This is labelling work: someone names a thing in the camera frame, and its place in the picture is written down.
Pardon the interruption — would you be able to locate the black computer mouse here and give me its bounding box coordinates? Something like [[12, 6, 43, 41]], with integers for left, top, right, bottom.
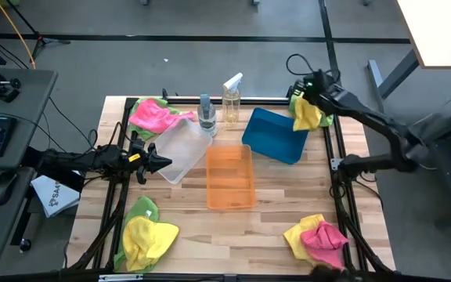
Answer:
[[0, 169, 20, 207]]

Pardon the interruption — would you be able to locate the blue plastic basket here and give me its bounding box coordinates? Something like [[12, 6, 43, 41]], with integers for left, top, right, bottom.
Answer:
[[241, 107, 310, 166]]

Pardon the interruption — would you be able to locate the orange plastic basket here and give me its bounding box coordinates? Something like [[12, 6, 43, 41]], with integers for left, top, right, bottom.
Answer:
[[205, 143, 258, 212]]

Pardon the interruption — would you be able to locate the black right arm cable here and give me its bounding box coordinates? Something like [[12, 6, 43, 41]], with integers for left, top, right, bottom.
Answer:
[[285, 52, 342, 81]]

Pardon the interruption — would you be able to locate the clear plastic basket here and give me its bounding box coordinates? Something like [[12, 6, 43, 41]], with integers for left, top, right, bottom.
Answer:
[[153, 117, 214, 186]]

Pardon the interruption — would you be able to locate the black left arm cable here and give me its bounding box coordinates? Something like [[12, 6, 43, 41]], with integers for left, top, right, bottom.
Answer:
[[86, 121, 135, 152]]

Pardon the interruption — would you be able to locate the yellow microfiber towel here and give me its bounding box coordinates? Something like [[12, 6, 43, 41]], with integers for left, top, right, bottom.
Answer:
[[292, 96, 323, 132], [282, 213, 327, 262], [121, 215, 181, 273]]

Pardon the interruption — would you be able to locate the black tripod stand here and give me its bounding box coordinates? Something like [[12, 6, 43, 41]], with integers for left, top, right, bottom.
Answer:
[[4, 0, 72, 60]]

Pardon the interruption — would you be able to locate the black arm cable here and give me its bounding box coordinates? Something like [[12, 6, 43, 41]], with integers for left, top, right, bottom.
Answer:
[[285, 52, 342, 81], [86, 121, 135, 152]]

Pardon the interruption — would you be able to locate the spray bottle with grey trigger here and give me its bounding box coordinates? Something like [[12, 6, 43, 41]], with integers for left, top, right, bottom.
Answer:
[[197, 92, 218, 139]]

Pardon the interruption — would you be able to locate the black clamp mount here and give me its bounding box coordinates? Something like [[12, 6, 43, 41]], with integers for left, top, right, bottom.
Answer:
[[0, 71, 23, 104]]

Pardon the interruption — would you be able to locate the black aluminium frame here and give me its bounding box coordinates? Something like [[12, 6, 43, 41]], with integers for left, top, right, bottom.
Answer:
[[59, 88, 397, 282]]

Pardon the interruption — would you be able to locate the grey desk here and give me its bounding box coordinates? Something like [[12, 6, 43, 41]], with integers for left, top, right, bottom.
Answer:
[[0, 67, 60, 266]]

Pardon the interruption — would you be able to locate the spray bottle with white trigger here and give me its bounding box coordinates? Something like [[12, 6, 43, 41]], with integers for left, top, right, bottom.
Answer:
[[221, 72, 244, 126]]

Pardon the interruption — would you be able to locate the white table with grey leg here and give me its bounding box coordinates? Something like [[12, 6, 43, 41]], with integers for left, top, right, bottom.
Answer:
[[366, 0, 451, 99]]

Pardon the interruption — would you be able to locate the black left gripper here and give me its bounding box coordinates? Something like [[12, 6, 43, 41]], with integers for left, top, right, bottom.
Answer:
[[125, 137, 173, 186]]

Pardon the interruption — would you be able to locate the yellow cable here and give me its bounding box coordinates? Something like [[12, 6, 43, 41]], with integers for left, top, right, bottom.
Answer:
[[0, 0, 38, 71]]

